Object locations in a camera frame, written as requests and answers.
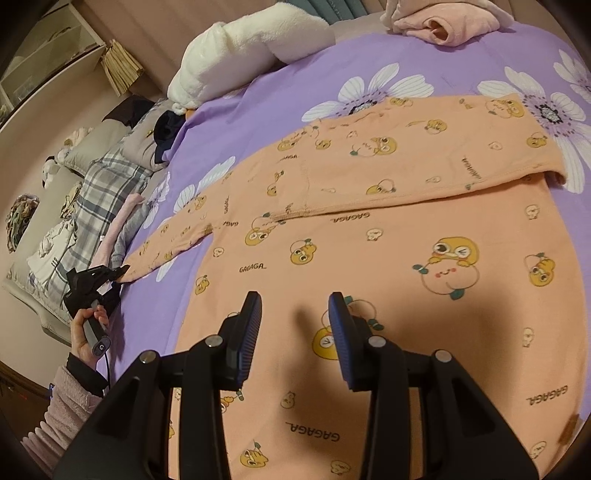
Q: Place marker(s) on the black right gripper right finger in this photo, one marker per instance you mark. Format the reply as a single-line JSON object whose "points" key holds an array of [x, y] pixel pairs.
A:
{"points": [[464, 436]]}

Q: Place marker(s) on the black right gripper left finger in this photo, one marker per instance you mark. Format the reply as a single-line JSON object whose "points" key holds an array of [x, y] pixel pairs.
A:
{"points": [[162, 397]]}

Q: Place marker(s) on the orange cartoon print garment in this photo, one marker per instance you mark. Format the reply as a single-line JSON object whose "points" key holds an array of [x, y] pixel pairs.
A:
{"points": [[434, 218]]}

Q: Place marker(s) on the pink sleeved left forearm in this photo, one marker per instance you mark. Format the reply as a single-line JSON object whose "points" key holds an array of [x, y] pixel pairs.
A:
{"points": [[77, 390]]}

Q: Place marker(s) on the dark clothing pile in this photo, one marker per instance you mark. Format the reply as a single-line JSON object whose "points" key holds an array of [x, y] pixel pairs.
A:
{"points": [[153, 129]]}

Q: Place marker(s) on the person's left hand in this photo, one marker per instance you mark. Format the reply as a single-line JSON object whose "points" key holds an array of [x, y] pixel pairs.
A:
{"points": [[80, 347]]}

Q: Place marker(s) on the beige sofa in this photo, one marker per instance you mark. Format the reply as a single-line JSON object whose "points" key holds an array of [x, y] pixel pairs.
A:
{"points": [[45, 217]]}

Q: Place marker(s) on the grey plaid cloth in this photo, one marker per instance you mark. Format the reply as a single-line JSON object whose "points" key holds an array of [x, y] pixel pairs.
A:
{"points": [[84, 221]]}

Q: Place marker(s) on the colourful woven basket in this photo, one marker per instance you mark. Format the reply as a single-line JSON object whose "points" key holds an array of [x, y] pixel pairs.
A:
{"points": [[18, 219]]}

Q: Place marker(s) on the white plush toy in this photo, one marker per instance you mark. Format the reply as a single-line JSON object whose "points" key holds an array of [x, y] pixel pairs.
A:
{"points": [[52, 166]]}

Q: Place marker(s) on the grey cushion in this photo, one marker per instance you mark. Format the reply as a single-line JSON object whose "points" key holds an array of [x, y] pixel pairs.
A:
{"points": [[95, 145]]}

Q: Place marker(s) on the purple floral bed sheet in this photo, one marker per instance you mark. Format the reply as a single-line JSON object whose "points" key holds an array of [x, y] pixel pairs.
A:
{"points": [[350, 78]]}

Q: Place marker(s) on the stack of tan books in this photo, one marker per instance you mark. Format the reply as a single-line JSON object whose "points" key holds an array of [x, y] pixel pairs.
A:
{"points": [[120, 67]]}

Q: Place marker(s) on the white shelf cabinet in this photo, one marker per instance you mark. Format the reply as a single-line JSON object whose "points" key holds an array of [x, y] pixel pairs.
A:
{"points": [[60, 38]]}

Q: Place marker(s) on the white fluffy blanket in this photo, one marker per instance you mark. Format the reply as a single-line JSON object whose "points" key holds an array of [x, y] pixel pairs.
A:
{"points": [[228, 56]]}

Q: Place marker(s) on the teal headboard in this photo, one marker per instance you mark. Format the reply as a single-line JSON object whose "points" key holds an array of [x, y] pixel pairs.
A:
{"points": [[334, 11]]}

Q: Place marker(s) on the pink folded garment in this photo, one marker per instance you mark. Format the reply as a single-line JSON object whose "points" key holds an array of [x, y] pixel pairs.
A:
{"points": [[445, 23]]}

